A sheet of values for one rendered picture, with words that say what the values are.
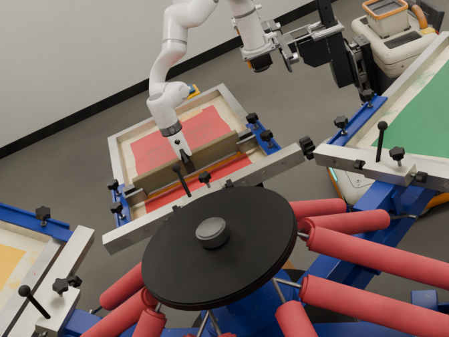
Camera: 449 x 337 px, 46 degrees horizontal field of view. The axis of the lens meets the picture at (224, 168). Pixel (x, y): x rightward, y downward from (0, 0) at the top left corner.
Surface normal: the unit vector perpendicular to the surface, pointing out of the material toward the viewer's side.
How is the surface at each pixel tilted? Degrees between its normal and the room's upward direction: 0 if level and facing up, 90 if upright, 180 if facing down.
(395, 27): 92
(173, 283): 0
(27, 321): 32
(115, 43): 90
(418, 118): 0
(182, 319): 0
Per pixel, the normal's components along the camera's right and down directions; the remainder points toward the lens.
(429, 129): -0.35, -0.78
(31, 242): 0.18, -0.74
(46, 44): 0.26, 0.45
